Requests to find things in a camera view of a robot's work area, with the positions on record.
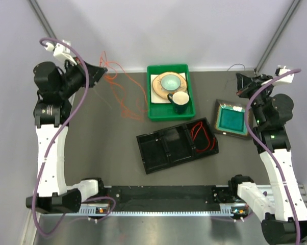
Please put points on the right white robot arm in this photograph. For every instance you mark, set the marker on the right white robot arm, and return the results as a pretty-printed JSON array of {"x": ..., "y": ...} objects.
[{"x": 283, "y": 221}]

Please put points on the round tan plate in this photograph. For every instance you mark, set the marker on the round tan plate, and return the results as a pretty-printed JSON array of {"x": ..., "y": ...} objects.
[{"x": 156, "y": 86}]

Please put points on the teal square glazed plate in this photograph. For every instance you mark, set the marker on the teal square glazed plate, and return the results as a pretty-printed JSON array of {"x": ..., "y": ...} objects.
[{"x": 229, "y": 119}]

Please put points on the black three-compartment tray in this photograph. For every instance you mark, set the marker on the black three-compartment tray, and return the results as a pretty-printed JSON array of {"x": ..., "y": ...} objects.
[{"x": 176, "y": 145}]

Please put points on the grey slotted cable duct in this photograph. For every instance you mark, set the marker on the grey slotted cable duct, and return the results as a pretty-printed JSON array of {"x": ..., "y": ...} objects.
[{"x": 95, "y": 211}]

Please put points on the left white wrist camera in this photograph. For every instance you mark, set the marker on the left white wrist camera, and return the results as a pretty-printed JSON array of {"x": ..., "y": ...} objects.
[{"x": 60, "y": 52}]

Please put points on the white square plate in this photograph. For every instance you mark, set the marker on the white square plate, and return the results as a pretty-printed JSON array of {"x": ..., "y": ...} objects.
[{"x": 156, "y": 98}]

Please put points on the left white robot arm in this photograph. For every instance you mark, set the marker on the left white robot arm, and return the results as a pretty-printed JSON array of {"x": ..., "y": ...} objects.
[{"x": 53, "y": 108}]

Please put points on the dark green mug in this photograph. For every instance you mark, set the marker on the dark green mug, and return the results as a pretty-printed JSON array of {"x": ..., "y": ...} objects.
[{"x": 179, "y": 101}]

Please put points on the green plastic bin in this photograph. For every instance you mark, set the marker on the green plastic bin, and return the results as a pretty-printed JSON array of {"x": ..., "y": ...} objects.
[{"x": 160, "y": 109}]

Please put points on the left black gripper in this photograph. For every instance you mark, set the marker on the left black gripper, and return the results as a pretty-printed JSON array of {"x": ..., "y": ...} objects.
[{"x": 95, "y": 73}]

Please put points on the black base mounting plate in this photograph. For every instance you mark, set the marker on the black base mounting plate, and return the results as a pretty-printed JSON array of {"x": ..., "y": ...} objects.
[{"x": 170, "y": 198}]

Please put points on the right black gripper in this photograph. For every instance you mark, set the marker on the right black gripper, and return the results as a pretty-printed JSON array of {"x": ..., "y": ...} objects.
[{"x": 246, "y": 85}]

